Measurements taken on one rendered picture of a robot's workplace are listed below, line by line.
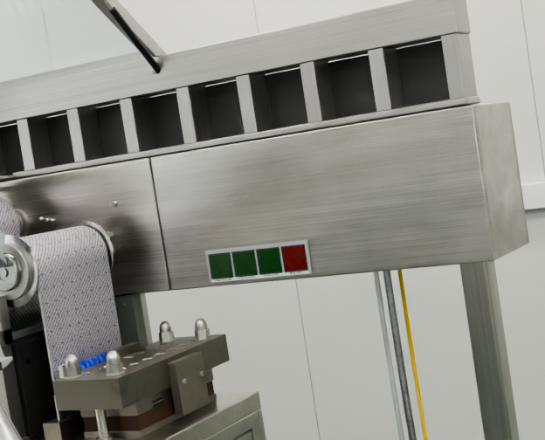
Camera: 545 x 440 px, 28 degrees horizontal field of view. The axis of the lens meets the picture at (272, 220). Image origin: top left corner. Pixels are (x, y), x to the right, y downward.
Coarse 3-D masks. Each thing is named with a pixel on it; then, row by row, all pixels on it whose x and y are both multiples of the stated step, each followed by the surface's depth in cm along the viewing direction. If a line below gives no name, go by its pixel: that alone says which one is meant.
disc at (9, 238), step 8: (8, 240) 221; (16, 240) 220; (24, 248) 219; (32, 256) 218; (32, 264) 218; (32, 272) 219; (32, 280) 219; (32, 288) 219; (24, 296) 220; (32, 296) 219; (8, 304) 223; (16, 304) 222; (24, 304) 221
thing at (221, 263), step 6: (210, 258) 236; (216, 258) 235; (222, 258) 235; (228, 258) 234; (210, 264) 236; (216, 264) 235; (222, 264) 235; (228, 264) 234; (216, 270) 236; (222, 270) 235; (228, 270) 234; (216, 276) 236; (222, 276) 235; (228, 276) 234
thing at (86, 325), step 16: (112, 288) 240; (48, 304) 221; (64, 304) 225; (80, 304) 230; (96, 304) 235; (112, 304) 239; (48, 320) 221; (64, 320) 225; (80, 320) 229; (96, 320) 234; (112, 320) 239; (48, 336) 220; (64, 336) 224; (80, 336) 229; (96, 336) 233; (112, 336) 238; (48, 352) 220; (64, 352) 224; (80, 352) 228; (96, 352) 233
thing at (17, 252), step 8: (8, 248) 219; (16, 248) 219; (16, 256) 219; (24, 256) 218; (24, 264) 218; (24, 272) 218; (24, 280) 218; (16, 288) 220; (24, 288) 219; (8, 296) 221; (16, 296) 220
